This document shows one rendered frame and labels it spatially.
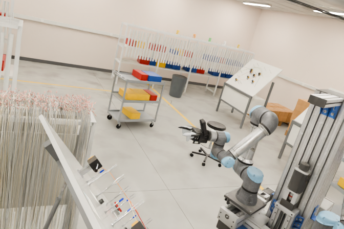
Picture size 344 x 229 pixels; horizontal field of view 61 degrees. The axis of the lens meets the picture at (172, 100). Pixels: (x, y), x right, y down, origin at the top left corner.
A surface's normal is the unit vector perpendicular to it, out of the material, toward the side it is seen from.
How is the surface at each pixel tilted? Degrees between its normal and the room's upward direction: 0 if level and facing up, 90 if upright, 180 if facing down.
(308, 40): 90
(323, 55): 90
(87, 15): 90
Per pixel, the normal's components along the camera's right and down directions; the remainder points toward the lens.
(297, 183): -0.69, 0.03
